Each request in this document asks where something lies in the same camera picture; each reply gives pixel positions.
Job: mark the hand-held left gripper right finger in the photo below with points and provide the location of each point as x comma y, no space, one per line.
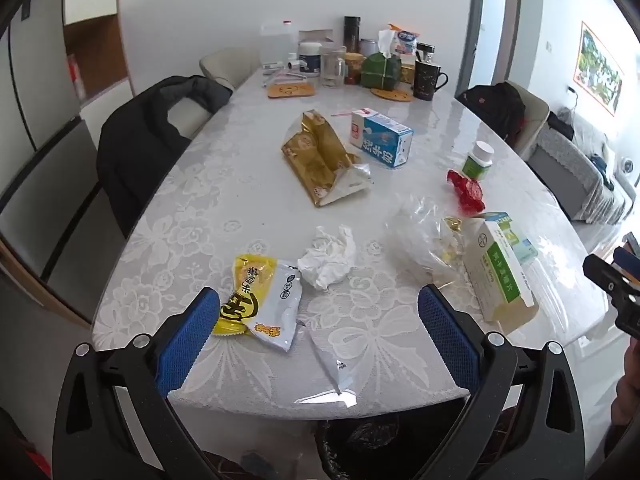
450,342

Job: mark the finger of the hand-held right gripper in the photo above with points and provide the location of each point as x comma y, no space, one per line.
629,259
622,302

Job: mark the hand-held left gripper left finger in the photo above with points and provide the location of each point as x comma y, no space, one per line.
191,342

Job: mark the yellow white snack packet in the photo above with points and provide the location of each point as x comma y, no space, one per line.
250,300

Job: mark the green white medicine box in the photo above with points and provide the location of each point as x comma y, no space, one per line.
492,280

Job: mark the clear plastic bag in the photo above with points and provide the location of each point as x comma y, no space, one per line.
415,230

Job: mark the torn silver wrapper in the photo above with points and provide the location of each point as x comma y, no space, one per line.
327,360

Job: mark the black-lined trash bin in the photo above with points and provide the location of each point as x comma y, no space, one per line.
360,450

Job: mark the white tissue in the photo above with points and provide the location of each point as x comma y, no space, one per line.
325,260

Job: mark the person's right hand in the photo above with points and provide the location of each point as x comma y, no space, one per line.
627,402

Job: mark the grey sofa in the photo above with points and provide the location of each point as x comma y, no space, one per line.
570,175

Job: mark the white dining table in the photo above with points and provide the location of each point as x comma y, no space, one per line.
225,200

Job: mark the red crumpled wrapper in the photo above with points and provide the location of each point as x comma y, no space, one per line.
470,195

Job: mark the black cloth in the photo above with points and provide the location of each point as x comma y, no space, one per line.
561,124

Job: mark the beige dining chair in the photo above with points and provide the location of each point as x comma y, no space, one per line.
535,115
227,67
185,117

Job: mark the green white medicine bottle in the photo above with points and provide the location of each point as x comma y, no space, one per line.
475,165

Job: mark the black jacket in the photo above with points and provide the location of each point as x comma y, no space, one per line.
135,150

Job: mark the black backpack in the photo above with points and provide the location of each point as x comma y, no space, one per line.
492,107

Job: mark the blue white milk carton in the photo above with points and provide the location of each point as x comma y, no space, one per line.
385,140

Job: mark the gold snack bag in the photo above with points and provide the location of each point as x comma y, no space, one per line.
310,155

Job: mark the grey refrigerator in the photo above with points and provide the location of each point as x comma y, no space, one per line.
40,160

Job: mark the round wooden coaster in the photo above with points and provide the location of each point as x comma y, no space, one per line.
390,95

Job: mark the brown door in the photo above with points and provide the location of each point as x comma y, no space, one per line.
512,30

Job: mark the black mug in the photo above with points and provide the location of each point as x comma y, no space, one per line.
427,80

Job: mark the square wooden coaster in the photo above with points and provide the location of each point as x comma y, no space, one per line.
290,91

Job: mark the green tissue box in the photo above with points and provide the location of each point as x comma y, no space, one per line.
380,72

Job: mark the brown jar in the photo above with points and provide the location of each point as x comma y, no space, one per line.
353,69

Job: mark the glass jar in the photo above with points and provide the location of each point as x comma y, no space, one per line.
333,67

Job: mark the blue white snack bag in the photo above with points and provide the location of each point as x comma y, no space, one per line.
406,41

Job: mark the white bottle dark label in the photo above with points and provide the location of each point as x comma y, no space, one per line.
310,60

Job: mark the grey tin can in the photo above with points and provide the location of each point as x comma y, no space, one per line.
369,46

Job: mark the clear plastic jug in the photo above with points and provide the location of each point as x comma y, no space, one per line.
277,42

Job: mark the dark thermos bottle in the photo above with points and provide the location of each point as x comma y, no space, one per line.
352,34

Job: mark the white cardboard box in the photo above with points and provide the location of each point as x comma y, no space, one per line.
316,36

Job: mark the framed wall painting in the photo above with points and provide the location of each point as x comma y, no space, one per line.
600,67

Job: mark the wooden wall cabinet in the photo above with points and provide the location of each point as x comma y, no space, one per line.
95,55

